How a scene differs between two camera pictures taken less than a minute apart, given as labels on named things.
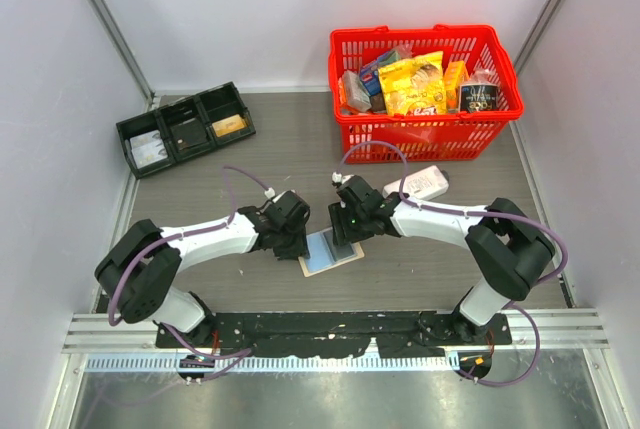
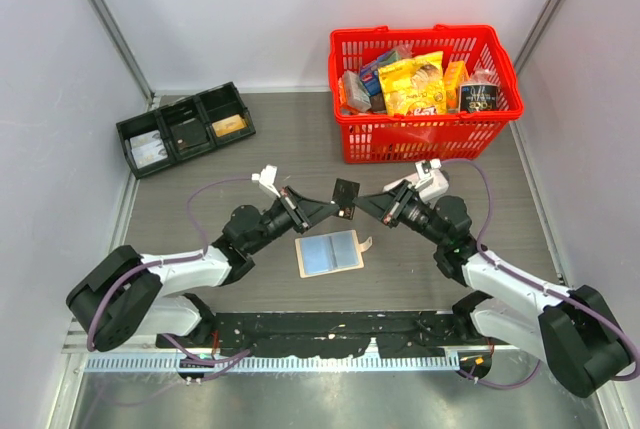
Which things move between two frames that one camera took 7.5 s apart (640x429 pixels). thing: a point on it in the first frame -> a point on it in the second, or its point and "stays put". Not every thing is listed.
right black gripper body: (356, 215) -> (407, 210)
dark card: (188, 134) stays put
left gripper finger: (300, 246) -> (314, 211)
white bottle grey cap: (422, 184) stays put
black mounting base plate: (331, 334) stays put
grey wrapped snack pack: (357, 93) stays put
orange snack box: (455, 74) stays put
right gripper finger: (338, 216) -> (377, 204)
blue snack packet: (370, 72) stays put
